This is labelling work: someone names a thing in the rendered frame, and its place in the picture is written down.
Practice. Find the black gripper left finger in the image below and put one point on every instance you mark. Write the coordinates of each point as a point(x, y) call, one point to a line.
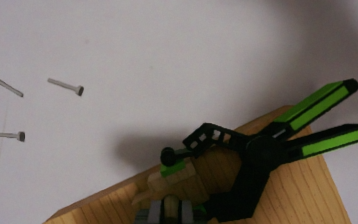
point(156, 214)

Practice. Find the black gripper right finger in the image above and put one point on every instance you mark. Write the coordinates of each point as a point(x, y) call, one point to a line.
point(185, 215)

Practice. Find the tan wooden board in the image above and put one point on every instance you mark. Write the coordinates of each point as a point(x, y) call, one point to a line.
point(300, 192)

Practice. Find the black spring clamp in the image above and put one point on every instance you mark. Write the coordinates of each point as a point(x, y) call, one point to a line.
point(265, 153)

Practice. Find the grey metal nail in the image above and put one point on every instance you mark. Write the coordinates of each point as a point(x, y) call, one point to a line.
point(20, 136)
point(11, 88)
point(78, 90)

